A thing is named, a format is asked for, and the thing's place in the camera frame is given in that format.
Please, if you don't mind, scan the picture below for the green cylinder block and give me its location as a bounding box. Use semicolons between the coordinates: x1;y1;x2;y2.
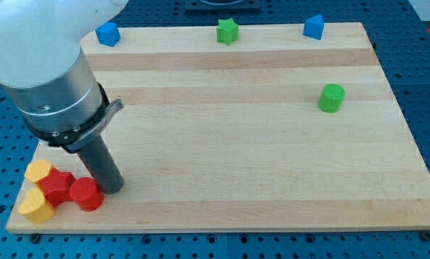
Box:
318;83;346;113

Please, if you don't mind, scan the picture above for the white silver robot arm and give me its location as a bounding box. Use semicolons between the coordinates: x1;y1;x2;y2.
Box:
0;0;128;133

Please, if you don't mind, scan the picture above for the wooden board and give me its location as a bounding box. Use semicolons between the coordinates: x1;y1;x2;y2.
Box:
6;22;430;234

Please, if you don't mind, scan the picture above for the green star block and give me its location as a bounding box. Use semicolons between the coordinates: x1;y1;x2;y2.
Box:
216;18;239;45

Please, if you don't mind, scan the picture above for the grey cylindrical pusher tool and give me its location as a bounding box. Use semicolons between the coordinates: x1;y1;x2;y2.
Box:
78;137;124;194

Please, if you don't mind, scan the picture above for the blue pentagon block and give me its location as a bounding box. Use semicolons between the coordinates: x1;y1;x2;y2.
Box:
95;22;121;47

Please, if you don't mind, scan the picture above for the red cylinder block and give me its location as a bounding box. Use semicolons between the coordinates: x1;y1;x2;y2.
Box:
69;177;104;212

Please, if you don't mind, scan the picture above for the blue triangle block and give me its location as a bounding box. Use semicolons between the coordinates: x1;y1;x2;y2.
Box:
303;14;325;40

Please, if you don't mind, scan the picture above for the black clamp with metal lever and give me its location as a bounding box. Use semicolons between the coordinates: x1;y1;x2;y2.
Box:
24;83;124;153

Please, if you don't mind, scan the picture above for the red star block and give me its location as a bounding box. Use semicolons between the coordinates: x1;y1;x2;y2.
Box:
38;169;76;207

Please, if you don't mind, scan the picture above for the yellow hexagon block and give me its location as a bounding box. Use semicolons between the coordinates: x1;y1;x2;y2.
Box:
24;159;53;183

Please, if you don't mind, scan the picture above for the yellow heart block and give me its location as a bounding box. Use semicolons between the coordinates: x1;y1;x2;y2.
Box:
17;188;55;224

